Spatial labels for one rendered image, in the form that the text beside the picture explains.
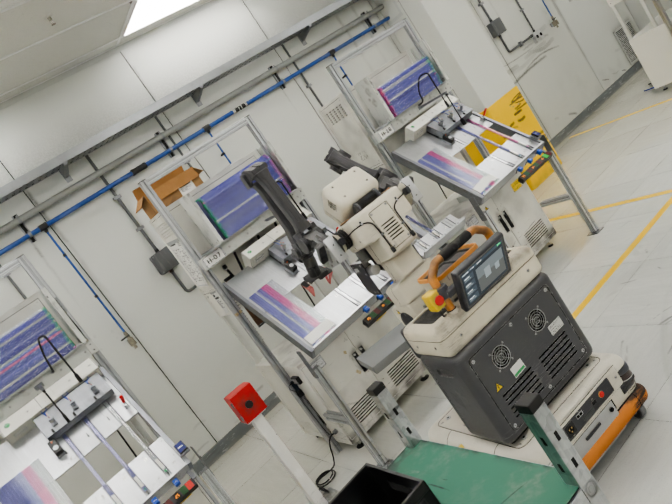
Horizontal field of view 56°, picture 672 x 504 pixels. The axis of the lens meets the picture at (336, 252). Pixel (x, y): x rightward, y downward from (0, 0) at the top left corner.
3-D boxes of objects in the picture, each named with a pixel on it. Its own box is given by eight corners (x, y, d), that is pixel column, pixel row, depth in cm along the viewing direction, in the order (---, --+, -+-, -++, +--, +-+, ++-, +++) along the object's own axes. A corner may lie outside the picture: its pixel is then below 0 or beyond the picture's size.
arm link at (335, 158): (315, 159, 300) (326, 141, 299) (332, 170, 310) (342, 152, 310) (381, 192, 272) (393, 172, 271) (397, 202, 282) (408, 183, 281)
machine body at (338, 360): (436, 372, 381) (381, 290, 371) (359, 454, 349) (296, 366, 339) (380, 369, 438) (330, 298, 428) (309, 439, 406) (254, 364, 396)
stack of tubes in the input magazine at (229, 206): (293, 190, 369) (267, 152, 364) (227, 238, 345) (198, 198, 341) (285, 195, 380) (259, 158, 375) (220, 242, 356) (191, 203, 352)
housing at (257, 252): (314, 229, 381) (311, 212, 371) (254, 276, 359) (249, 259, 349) (305, 223, 386) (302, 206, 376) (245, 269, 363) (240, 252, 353)
